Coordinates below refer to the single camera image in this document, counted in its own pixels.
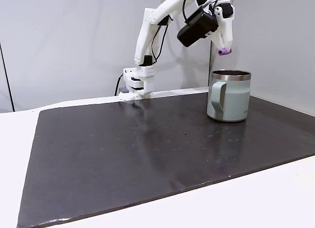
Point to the black camera box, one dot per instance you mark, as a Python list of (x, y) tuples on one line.
[(197, 28)]

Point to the purple pen grip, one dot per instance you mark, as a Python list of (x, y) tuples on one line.
[(223, 51)]

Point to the pale green steel mug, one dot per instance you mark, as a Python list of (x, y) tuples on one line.
[(233, 102)]

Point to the black table mat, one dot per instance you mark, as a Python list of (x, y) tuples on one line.
[(123, 151)]

